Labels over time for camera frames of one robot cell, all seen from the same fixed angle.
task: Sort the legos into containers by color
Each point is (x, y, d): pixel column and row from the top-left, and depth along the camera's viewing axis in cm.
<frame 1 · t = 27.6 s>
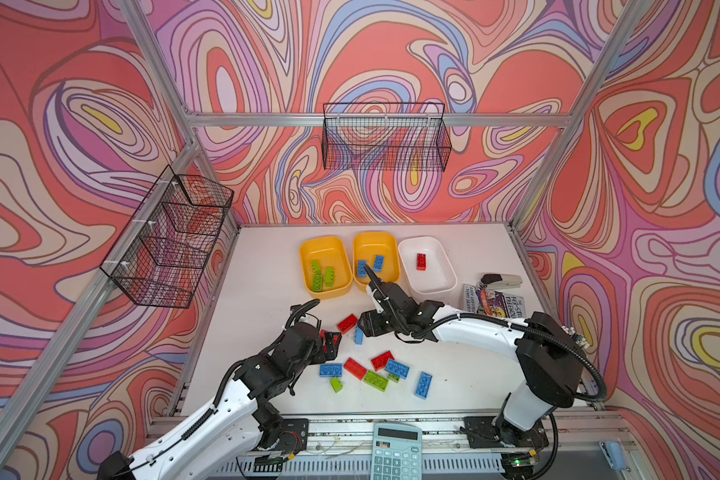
left hand: (327, 338, 79), fingers open
right hand: (370, 327, 86), fingers open
yellow left plastic container: (326, 264, 108), point 2 cm above the table
yellow middle plastic container: (379, 251, 113), point 2 cm above the table
white plastic container: (428, 265, 108), point 2 cm above the table
red lego brick: (421, 261, 110), point 2 cm above the table
green lego brick right: (317, 282, 103), point 2 cm above the table
small green lego in container: (316, 269, 106), point 2 cm above the table
blue lego brick studs up: (378, 264, 107), point 3 cm above the table
black and beige stapler: (495, 282, 101), point 4 cm above the table
red lego brick near centre: (347, 324, 93), point 2 cm above the table
red lego brick middle: (379, 363, 86), on the table
blue lego on green: (396, 368, 84), point 3 cm above the table
green lego under blue: (394, 377, 83), on the table
red lego brick lower: (355, 368, 84), point 2 cm above the table
green lego brick front centre: (376, 380, 84), on the table
blue lego brick front left: (330, 370, 84), point 2 cm above the table
small green lego brick: (336, 384, 82), point 2 cm above the table
blue lego brick front right: (423, 385, 82), on the table

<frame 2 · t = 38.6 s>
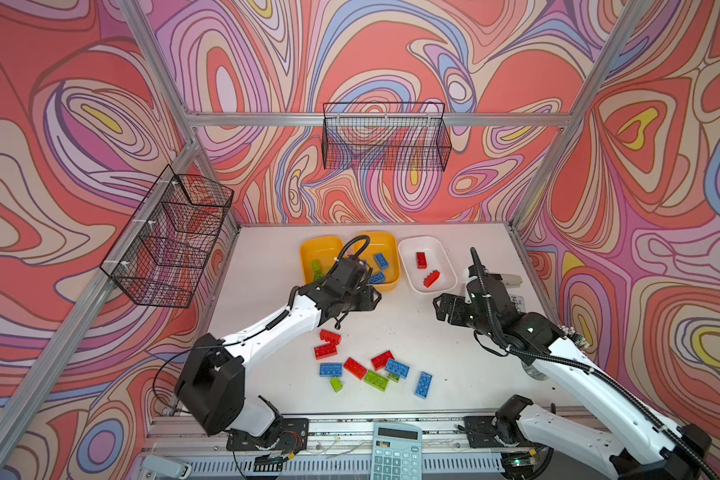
left hand: (373, 297, 83), fingers open
right hand: (450, 310, 76), fingers open
blue lego brick studs up: (382, 262, 108), point 2 cm above the table
red lego brick near centre: (431, 278, 103), point 3 cm above the table
red lego brick front left: (324, 351, 88), on the table
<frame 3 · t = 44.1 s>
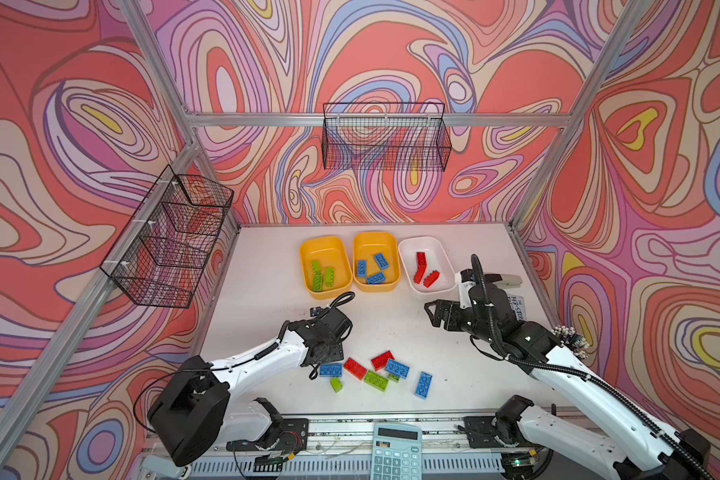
left hand: (333, 351, 85), fingers open
right hand: (441, 313, 77), fingers open
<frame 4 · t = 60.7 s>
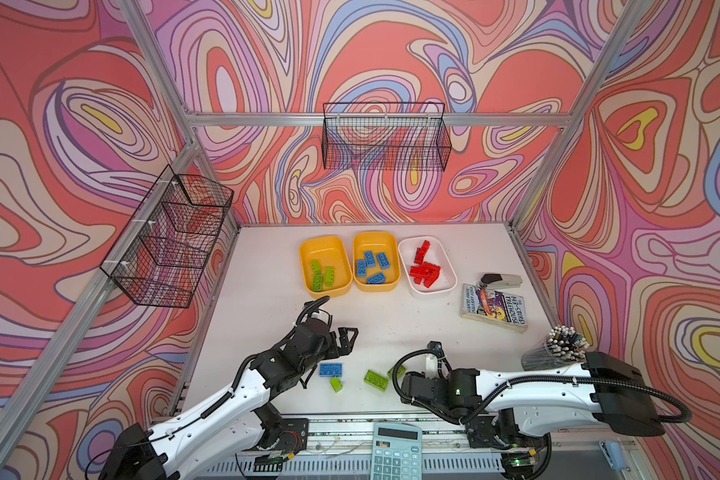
left hand: (344, 334, 80), fingers open
right hand: (422, 392, 79), fingers open
red lego brick middle: (431, 270, 104), point 4 cm above the table
blue lego on green: (370, 259, 109), point 2 cm above the table
red lego brick lower: (420, 253, 108), point 5 cm above the table
